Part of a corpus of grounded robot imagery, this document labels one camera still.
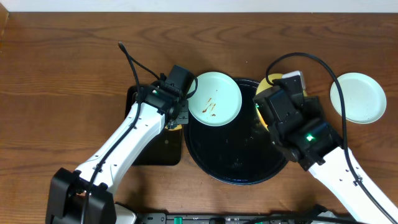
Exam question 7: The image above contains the green and yellow sponge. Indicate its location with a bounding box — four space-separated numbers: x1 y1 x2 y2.
165 124 182 131

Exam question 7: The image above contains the light blue plate top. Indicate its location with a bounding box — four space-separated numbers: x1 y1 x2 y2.
188 72 243 126

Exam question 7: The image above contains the light blue plate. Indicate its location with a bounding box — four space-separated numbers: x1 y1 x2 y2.
188 72 243 126
338 72 387 124

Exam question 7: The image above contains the yellow plate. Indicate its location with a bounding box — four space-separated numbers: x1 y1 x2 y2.
255 70 308 130

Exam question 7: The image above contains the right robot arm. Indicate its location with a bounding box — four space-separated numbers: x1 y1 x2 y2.
263 92 397 223

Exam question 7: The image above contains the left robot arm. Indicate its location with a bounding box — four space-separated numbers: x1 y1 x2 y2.
45 85 188 223

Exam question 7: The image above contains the black rectangular tray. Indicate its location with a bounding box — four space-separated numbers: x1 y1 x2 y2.
124 85 183 166

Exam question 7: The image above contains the black round tray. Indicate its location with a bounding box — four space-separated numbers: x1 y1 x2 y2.
183 78 287 185

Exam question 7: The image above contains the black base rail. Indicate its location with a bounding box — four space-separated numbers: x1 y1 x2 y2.
135 213 357 224

